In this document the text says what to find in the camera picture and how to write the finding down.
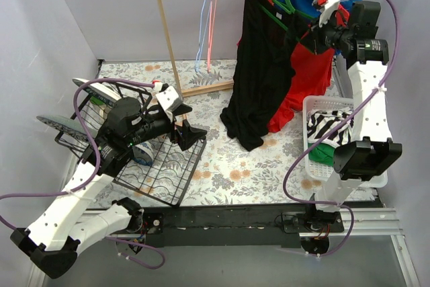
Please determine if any black tank top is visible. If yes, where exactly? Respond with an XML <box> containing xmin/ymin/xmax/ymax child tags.
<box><xmin>220</xmin><ymin>0</ymin><xmax>308</xmax><ymax>151</ymax></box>

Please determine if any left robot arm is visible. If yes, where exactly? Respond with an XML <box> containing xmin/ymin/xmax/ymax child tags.
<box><xmin>10</xmin><ymin>97</ymin><xmax>207</xmax><ymax>279</ymax></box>

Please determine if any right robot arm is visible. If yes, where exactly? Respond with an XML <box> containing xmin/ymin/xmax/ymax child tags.
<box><xmin>303</xmin><ymin>0</ymin><xmax>402</xmax><ymax>232</ymax></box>

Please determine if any red tank top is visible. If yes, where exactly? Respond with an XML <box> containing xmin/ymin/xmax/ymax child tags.
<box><xmin>267</xmin><ymin>0</ymin><xmax>349</xmax><ymax>133</ymax></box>

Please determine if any wooden clothes rack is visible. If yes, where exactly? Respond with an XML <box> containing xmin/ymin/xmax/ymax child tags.
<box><xmin>148</xmin><ymin>0</ymin><xmax>355</xmax><ymax>122</ymax></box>

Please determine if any blue patterned bowl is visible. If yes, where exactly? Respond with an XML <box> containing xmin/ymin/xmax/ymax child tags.
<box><xmin>132</xmin><ymin>142</ymin><xmax>154</xmax><ymax>166</ymax></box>

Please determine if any white green rimmed plate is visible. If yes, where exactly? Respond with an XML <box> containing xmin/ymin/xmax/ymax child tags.
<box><xmin>84</xmin><ymin>83</ymin><xmax>121</xmax><ymax>108</ymax></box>

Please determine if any black white striped garment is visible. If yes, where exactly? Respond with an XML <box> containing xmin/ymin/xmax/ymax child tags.
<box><xmin>306</xmin><ymin>107</ymin><xmax>353</xmax><ymax>148</ymax></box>

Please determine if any grey patterned plate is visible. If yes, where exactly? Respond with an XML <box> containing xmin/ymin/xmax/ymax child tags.
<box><xmin>36</xmin><ymin>115</ymin><xmax>86</xmax><ymax>135</ymax></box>

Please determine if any green garment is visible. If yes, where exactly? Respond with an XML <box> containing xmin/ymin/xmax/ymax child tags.
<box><xmin>308</xmin><ymin>143</ymin><xmax>335</xmax><ymax>167</ymax></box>

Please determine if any white plastic basket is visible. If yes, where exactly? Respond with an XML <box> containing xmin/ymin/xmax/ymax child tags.
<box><xmin>302</xmin><ymin>95</ymin><xmax>388</xmax><ymax>188</ymax></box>

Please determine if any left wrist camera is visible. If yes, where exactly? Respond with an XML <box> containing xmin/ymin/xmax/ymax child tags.
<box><xmin>153</xmin><ymin>81</ymin><xmax>183</xmax><ymax>122</ymax></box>

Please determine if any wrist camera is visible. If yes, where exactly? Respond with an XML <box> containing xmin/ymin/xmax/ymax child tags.
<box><xmin>312</xmin><ymin>0</ymin><xmax>341</xmax><ymax>28</ymax></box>
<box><xmin>153</xmin><ymin>81</ymin><xmax>183</xmax><ymax>122</ymax></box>

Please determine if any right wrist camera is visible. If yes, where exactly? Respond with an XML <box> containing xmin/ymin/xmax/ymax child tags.
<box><xmin>312</xmin><ymin>0</ymin><xmax>341</xmax><ymax>28</ymax></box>

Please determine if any black wire dish rack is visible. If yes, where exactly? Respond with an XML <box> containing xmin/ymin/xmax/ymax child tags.
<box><xmin>53</xmin><ymin>80</ymin><xmax>208</xmax><ymax>208</ymax></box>

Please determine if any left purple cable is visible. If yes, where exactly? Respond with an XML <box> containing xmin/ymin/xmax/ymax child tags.
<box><xmin>0</xmin><ymin>77</ymin><xmax>166</xmax><ymax>270</ymax></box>

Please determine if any purple cable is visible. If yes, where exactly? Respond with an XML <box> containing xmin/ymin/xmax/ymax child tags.
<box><xmin>282</xmin><ymin>0</ymin><xmax>401</xmax><ymax>258</ymax></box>
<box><xmin>0</xmin><ymin>77</ymin><xmax>166</xmax><ymax>270</ymax></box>

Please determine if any blue wire hanger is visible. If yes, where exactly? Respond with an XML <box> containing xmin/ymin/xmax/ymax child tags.
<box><xmin>194</xmin><ymin>0</ymin><xmax>208</xmax><ymax>73</ymax></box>

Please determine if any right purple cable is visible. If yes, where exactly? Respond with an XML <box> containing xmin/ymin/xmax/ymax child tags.
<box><xmin>282</xmin><ymin>0</ymin><xmax>401</xmax><ymax>258</ymax></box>

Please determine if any pink wire hanger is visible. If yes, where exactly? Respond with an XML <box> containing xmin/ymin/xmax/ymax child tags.
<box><xmin>207</xmin><ymin>0</ymin><xmax>217</xmax><ymax>72</ymax></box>

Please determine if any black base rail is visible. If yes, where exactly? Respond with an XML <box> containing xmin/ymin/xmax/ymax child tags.
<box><xmin>140</xmin><ymin>201</ymin><xmax>370</xmax><ymax>247</ymax></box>

